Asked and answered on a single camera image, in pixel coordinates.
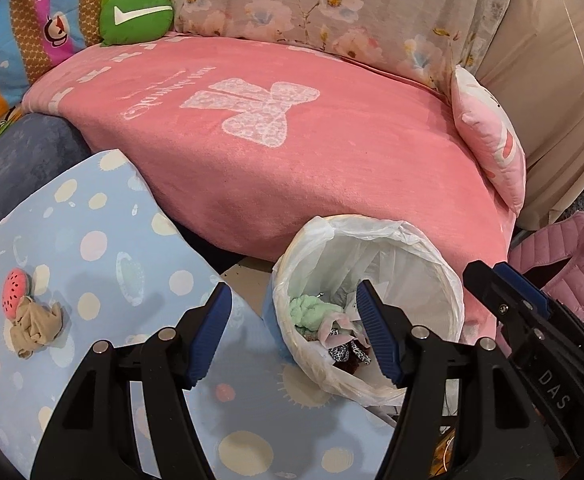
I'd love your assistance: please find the colourful striped cartoon quilt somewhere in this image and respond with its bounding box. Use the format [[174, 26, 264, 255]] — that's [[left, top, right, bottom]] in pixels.
[[0, 0, 122, 161]]

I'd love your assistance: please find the pink and white wrapper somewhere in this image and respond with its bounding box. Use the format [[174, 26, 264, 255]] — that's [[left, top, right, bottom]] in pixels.
[[317, 310, 360, 348]]

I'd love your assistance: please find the pink padded jacket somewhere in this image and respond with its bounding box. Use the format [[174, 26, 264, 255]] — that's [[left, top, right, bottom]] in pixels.
[[508, 210, 584, 321]]

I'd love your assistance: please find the blue-grey plush cushion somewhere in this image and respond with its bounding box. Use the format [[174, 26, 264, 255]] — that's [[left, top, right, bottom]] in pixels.
[[0, 112, 92, 241]]

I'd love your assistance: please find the black and white knit pouch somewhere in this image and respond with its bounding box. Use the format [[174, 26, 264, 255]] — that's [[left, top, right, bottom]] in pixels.
[[328, 336, 373, 375]]

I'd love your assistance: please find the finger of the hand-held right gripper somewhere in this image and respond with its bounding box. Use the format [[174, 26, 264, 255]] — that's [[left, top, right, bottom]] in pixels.
[[462, 260, 555, 333]]

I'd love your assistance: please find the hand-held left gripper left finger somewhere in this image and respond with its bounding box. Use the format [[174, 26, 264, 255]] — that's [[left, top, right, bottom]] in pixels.
[[30, 282, 233, 480]]

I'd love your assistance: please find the pink blanket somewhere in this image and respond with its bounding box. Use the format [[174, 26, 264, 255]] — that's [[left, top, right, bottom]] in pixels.
[[22, 32, 520, 346]]

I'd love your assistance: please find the green round plush toy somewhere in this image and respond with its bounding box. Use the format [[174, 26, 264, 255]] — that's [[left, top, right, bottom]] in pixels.
[[98, 0, 175, 46]]

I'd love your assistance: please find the blue polka dot sheet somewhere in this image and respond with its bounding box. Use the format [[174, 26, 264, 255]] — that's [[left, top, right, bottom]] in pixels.
[[0, 149, 403, 480]]

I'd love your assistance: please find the watermelon slice toy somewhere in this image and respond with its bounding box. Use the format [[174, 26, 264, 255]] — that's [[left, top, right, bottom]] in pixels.
[[0, 268, 35, 322]]

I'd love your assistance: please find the grey floral quilt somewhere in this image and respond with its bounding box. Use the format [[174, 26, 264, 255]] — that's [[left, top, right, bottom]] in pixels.
[[119, 0, 523, 93]]

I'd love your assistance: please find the beige crumpled cloth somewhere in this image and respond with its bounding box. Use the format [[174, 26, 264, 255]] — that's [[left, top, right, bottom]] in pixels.
[[9, 296, 66, 360]]

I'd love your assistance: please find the small pink pillow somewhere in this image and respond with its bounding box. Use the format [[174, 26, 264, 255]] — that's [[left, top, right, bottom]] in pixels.
[[450, 65, 528, 217]]

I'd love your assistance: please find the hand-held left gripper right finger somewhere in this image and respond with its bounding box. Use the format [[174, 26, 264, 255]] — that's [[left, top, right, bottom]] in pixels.
[[356, 280, 559, 480]]

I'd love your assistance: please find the bin with white bag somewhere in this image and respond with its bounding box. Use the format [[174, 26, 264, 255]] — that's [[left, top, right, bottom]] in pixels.
[[262, 214, 467, 408]]

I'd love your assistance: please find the beige curtain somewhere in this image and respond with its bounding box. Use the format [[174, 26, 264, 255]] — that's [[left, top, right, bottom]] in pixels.
[[474, 0, 584, 228]]

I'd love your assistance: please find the green fluffy cloth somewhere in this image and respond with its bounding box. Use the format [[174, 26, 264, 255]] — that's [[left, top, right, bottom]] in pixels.
[[290, 295, 340, 335]]

